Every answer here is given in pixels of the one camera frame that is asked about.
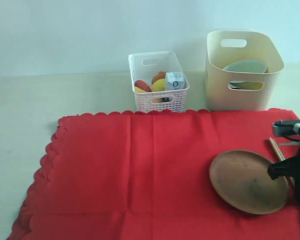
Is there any pale green bowl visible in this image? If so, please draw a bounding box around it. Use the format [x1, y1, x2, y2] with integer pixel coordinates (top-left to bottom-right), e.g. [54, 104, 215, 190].
[223, 59, 268, 91]

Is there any brown oval plate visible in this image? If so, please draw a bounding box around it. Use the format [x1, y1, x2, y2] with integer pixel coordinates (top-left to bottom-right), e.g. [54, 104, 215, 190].
[209, 149, 290, 215]

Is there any orange cheese wedge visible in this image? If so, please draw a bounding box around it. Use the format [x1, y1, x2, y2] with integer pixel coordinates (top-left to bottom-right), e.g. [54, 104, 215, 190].
[134, 86, 147, 94]

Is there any white blue milk carton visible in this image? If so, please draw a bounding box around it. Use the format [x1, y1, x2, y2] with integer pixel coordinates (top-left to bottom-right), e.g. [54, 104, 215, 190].
[165, 72, 186, 91]

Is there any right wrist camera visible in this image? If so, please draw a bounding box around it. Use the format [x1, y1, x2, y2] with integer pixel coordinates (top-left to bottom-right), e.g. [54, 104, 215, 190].
[272, 119, 300, 137]

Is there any orange fried nugget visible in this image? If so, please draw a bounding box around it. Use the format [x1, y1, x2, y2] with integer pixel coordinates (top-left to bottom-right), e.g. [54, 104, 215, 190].
[151, 71, 166, 84]

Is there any red sausage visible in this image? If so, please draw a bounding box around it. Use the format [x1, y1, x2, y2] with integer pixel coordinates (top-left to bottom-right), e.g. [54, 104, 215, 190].
[134, 80, 152, 93]

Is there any white woven plastic basket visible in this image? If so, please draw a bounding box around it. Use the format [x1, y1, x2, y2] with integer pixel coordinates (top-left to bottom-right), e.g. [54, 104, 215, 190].
[128, 51, 190, 113]

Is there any red scalloped table cloth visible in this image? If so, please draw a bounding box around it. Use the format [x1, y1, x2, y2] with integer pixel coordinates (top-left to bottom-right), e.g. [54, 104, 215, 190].
[10, 108, 300, 240]

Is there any cream plastic bin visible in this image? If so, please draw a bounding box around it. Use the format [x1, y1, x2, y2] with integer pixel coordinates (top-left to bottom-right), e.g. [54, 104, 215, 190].
[204, 30, 285, 111]

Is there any yellow round fruit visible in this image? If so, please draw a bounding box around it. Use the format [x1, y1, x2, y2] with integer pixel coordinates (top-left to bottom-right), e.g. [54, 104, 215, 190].
[151, 78, 166, 92]

